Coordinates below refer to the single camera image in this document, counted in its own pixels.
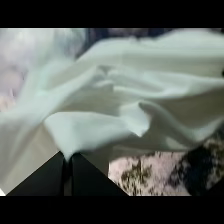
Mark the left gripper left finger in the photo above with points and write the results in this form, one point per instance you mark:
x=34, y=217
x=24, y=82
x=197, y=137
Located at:
x=43, y=180

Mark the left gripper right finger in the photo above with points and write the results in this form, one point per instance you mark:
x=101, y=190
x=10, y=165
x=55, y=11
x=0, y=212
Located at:
x=90, y=180

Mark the white garment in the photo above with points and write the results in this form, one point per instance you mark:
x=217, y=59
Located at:
x=110, y=83

